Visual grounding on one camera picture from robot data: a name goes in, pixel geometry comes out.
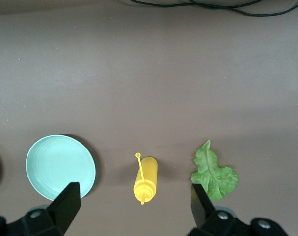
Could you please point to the green lettuce leaf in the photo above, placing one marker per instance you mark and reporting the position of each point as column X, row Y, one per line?
column 212, row 177

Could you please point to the mint green plate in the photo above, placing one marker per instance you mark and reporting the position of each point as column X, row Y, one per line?
column 58, row 164

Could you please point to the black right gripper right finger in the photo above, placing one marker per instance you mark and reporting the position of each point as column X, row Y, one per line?
column 202, row 211

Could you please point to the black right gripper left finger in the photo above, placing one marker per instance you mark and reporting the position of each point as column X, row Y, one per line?
column 62, row 211

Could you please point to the yellow squeeze bottle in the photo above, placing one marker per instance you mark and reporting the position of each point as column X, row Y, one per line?
column 147, row 172

